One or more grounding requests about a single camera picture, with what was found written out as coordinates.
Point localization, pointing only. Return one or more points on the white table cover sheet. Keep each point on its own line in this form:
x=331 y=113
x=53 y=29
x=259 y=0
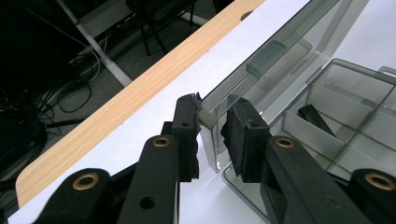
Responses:
x=149 y=121

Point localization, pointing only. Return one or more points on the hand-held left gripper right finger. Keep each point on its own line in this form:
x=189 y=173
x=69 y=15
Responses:
x=246 y=140

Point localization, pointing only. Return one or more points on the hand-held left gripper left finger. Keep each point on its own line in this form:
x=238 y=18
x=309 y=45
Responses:
x=155 y=186

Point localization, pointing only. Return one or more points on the grey transparent compartment box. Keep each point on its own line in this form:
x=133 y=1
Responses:
x=342 y=102

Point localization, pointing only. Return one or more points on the black folding chair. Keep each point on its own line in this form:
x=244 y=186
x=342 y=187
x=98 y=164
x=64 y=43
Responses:
x=155 y=9

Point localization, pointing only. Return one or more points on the wooden desk with white legs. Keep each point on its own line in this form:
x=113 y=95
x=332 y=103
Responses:
x=109 y=63

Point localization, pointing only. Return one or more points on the small black flash drive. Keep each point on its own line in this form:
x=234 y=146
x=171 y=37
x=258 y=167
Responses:
x=314 y=118

